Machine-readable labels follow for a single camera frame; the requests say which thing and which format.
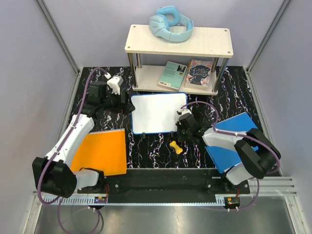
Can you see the orange folder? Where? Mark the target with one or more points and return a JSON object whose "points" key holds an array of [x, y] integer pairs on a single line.
{"points": [[104, 151]]}

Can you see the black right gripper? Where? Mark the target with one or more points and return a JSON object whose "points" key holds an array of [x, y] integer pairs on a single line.
{"points": [[180, 137]]}

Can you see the teal paperback book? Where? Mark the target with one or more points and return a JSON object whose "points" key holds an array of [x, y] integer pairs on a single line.
{"points": [[172, 77]]}

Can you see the aluminium slotted rail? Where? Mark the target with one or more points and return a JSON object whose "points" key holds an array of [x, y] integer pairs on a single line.
{"points": [[120, 195]]}

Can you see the Little Women book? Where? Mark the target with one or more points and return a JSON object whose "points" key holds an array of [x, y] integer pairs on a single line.
{"points": [[198, 75]]}

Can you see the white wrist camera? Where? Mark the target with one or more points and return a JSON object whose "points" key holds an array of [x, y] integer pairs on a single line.
{"points": [[112, 85], [184, 111]]}

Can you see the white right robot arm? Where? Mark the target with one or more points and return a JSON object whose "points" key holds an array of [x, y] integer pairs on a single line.
{"points": [[257, 154]]}

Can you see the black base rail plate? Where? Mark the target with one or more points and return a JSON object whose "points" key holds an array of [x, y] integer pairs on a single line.
{"points": [[203, 180]]}

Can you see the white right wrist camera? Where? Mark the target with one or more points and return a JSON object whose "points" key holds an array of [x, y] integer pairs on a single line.
{"points": [[184, 111]]}

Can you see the white two-tier shelf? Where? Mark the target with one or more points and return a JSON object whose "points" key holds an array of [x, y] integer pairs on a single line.
{"points": [[148, 56]]}

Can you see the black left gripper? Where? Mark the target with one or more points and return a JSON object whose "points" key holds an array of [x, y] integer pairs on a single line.
{"points": [[126, 107]]}

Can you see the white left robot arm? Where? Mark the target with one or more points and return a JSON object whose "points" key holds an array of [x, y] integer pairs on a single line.
{"points": [[52, 173]]}

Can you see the yellow whiteboard eraser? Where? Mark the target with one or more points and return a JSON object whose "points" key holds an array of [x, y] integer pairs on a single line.
{"points": [[177, 149]]}

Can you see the light blue headphones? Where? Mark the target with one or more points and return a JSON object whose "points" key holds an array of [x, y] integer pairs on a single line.
{"points": [[167, 17]]}

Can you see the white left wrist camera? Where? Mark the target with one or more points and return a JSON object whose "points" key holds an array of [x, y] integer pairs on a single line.
{"points": [[112, 85]]}

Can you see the metal wire whiteboard stand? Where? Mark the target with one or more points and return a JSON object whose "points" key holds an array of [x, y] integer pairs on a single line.
{"points": [[171, 134]]}

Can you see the blue folder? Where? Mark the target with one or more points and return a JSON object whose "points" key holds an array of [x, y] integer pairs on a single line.
{"points": [[222, 150]]}

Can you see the blue-framed whiteboard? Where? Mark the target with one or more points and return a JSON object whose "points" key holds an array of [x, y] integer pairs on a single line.
{"points": [[156, 113]]}

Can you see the black marble-pattern mat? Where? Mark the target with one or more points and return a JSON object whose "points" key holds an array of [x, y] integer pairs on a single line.
{"points": [[234, 97]]}

